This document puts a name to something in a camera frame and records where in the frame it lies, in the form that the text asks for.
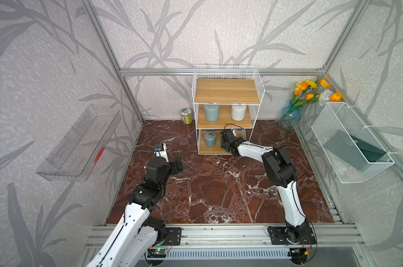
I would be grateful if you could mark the large blue tea canister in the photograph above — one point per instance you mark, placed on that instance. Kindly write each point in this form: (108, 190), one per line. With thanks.
(212, 112)

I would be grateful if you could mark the clear acrylic wall shelf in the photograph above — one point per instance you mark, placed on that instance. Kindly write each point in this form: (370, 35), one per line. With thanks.
(76, 155)

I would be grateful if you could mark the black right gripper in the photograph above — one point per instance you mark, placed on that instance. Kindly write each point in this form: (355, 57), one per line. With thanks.
(222, 144)

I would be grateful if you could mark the dark green box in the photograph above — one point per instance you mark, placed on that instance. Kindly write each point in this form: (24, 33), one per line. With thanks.
(353, 150)

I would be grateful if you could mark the white tea canister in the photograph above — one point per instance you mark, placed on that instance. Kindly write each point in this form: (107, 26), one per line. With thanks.
(238, 112)

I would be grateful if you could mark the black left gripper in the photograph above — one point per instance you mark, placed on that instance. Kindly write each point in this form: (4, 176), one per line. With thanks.
(174, 169)

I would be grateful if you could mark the orange yellow artificial flowers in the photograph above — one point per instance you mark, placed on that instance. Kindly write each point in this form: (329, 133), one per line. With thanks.
(308, 92)

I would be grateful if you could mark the white wire wall basket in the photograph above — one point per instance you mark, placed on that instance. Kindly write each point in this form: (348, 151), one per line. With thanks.
(340, 116)

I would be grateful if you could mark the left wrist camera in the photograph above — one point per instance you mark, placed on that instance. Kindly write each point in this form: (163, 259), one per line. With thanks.
(160, 150)

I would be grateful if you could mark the yellow sunflower seed can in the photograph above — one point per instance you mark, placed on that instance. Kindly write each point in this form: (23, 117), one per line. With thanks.
(186, 116)

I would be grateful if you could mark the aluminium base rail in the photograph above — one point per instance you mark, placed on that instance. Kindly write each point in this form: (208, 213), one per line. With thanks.
(256, 236)

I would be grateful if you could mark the small blue tea canister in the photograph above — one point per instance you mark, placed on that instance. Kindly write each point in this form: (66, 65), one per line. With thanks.
(210, 139)

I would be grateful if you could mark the white wire wooden shelf rack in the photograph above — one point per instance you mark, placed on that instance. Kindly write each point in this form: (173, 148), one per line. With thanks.
(225, 86)

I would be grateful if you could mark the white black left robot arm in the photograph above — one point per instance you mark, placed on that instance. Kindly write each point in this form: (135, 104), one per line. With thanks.
(137, 231)

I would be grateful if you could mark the blue glass vase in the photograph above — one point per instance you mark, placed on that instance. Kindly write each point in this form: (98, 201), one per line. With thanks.
(290, 116)

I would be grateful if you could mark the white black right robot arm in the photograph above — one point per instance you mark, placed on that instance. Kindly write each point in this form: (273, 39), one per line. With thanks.
(281, 172)

